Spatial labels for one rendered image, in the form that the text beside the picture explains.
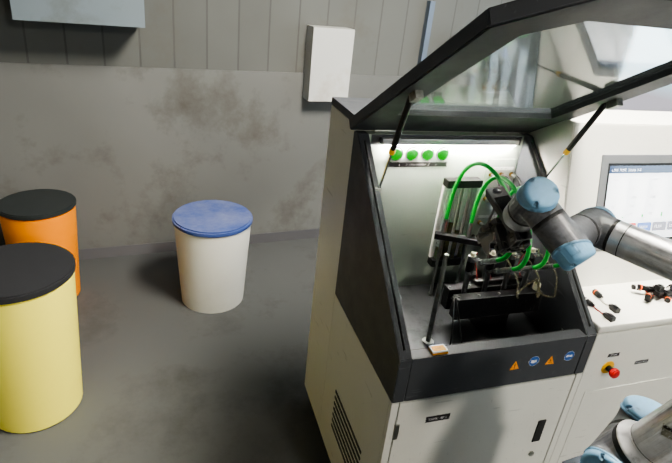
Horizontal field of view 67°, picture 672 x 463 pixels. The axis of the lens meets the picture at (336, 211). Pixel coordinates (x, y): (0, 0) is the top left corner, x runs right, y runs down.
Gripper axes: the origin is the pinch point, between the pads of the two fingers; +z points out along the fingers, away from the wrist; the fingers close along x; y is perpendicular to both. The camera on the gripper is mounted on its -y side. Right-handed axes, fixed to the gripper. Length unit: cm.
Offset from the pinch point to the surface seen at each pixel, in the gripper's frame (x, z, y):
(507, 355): 5.4, 33.0, 28.6
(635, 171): 69, 38, -27
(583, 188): 47, 35, -22
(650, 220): 76, 51, -11
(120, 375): -156, 135, 4
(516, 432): 10, 62, 52
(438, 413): -18, 41, 42
